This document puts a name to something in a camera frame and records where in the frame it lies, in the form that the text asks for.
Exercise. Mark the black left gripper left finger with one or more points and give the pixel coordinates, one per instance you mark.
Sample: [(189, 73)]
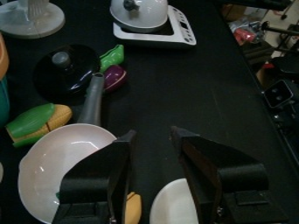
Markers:
[(89, 186)]

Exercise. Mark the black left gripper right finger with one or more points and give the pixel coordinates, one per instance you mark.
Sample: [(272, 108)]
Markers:
[(225, 189)]

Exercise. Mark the white lidded pot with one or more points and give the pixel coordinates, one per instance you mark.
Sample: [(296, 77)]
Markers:
[(144, 16)]

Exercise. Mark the yellow toy food piece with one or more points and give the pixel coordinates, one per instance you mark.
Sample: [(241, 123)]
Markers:
[(132, 208)]

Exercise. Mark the white round plate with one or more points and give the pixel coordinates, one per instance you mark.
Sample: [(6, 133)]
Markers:
[(172, 204)]

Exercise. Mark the green yellow corn toy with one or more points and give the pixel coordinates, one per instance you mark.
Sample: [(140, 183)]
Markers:
[(34, 122)]

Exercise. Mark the black box device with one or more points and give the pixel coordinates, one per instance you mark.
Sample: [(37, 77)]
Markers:
[(277, 93)]

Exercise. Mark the green plastic basket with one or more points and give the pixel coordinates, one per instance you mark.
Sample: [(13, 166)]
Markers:
[(2, 99)]

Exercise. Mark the purple toy eggplant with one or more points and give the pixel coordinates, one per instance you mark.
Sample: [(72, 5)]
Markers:
[(113, 78)]

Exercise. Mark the green toy pepper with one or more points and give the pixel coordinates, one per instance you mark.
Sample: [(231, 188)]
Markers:
[(112, 57)]

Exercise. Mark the red bundle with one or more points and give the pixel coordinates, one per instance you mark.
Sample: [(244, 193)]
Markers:
[(244, 35)]

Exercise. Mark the white toy induction cooker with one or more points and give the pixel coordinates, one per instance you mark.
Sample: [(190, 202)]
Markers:
[(178, 32)]

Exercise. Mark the black metal stand pole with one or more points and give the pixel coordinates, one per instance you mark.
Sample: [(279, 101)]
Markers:
[(280, 29)]

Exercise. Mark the white round utensil stand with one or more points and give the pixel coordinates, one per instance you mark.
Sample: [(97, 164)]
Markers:
[(34, 23)]

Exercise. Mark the brown cardboard box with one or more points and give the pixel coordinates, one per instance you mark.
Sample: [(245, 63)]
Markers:
[(233, 11)]

